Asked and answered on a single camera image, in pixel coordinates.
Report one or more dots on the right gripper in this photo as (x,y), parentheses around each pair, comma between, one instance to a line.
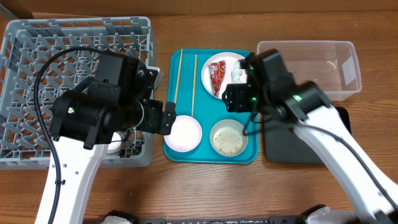
(234,99)

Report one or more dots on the red snack wrapper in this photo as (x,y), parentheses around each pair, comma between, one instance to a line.
(217,73)

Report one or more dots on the rice grains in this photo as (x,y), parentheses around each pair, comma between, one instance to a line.
(227,141)

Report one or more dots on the wooden chopstick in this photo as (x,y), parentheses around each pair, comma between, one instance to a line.
(178,76)
(194,86)

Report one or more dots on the teal serving tray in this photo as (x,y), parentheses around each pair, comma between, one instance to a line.
(208,109)

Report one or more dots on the grey plastic dish rack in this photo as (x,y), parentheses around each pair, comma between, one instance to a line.
(41,59)

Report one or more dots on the black waste tray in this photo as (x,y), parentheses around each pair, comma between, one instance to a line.
(285,146)

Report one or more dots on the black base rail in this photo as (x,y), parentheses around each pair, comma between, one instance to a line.
(202,221)

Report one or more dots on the white tissue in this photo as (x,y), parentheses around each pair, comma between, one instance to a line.
(238,75)

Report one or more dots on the left wooden chopstick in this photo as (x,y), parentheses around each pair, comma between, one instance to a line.
(178,76)

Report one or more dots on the white paper cup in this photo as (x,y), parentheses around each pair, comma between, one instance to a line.
(115,146)

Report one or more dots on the large white plate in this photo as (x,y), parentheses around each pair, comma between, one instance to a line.
(230,58)

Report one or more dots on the grey metal bowl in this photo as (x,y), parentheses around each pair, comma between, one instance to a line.
(233,124)

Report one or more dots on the right wooden chopstick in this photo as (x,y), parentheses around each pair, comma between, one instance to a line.
(194,86)

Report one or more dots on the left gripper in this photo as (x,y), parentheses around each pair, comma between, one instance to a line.
(152,123)

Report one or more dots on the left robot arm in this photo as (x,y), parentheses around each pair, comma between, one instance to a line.
(84,120)

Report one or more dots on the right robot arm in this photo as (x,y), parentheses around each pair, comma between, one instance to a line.
(306,110)

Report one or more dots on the pink-white bowl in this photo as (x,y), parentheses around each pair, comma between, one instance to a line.
(186,134)

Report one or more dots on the clear plastic bin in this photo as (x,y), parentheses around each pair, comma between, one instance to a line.
(332,65)

